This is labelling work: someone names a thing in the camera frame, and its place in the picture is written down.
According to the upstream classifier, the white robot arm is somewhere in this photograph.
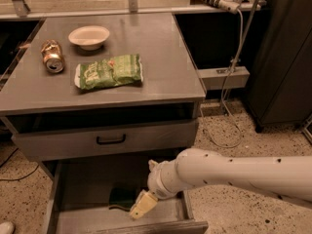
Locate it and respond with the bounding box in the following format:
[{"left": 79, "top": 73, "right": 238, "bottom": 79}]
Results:
[{"left": 130, "top": 148, "right": 312, "bottom": 219}]

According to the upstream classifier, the dark cabinet on right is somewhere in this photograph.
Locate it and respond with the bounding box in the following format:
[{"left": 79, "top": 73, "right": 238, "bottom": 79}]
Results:
[{"left": 245, "top": 0, "right": 312, "bottom": 133}]

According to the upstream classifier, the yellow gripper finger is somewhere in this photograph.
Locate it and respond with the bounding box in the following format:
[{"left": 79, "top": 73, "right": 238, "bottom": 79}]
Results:
[{"left": 130, "top": 190, "right": 158, "bottom": 219}]

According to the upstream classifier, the crushed gold soda can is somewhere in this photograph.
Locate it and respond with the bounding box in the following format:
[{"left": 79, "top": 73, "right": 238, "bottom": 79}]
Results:
[{"left": 41, "top": 39, "right": 65, "bottom": 73}]

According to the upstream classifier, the green and yellow sponge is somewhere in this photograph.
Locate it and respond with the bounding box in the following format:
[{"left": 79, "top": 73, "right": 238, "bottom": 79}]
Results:
[{"left": 108, "top": 187, "right": 137, "bottom": 212}]

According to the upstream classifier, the closed grey top drawer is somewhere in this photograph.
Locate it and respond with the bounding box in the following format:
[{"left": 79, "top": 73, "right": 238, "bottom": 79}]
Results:
[{"left": 13, "top": 120, "right": 198, "bottom": 161}]

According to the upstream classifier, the green chip bag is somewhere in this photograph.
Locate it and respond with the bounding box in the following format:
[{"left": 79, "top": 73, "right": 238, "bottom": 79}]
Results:
[{"left": 74, "top": 54, "right": 143, "bottom": 91}]

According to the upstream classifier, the black floor cable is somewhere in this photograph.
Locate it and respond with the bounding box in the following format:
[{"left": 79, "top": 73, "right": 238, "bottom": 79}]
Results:
[{"left": 0, "top": 146, "right": 41, "bottom": 182}]

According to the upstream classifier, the grey power cable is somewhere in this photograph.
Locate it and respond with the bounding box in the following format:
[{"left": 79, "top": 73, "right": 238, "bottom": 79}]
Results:
[{"left": 200, "top": 8, "right": 245, "bottom": 149}]

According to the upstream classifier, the grey metal bracket block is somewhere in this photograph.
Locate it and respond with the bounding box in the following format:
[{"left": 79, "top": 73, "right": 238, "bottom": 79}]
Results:
[{"left": 198, "top": 66, "right": 250, "bottom": 91}]

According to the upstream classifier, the grey wooden drawer cabinet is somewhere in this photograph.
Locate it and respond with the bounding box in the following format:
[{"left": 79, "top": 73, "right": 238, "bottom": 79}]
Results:
[{"left": 0, "top": 12, "right": 210, "bottom": 234}]

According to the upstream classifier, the white shoe tip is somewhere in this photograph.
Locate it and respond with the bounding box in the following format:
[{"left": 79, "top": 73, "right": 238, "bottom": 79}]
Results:
[{"left": 0, "top": 221, "right": 15, "bottom": 234}]

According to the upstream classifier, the black drawer handle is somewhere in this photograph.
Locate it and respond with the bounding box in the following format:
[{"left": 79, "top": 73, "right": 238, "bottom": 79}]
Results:
[{"left": 96, "top": 134, "right": 127, "bottom": 145}]

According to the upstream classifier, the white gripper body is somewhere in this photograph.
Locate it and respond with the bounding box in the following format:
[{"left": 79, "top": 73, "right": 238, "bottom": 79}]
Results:
[{"left": 147, "top": 160, "right": 182, "bottom": 200}]

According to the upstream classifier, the open grey middle drawer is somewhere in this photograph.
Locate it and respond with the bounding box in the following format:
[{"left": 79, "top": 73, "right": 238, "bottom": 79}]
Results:
[{"left": 43, "top": 149, "right": 209, "bottom": 234}]

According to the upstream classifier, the white paper bowl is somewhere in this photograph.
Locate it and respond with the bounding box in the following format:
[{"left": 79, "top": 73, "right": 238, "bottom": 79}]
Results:
[{"left": 68, "top": 25, "right": 110, "bottom": 51}]

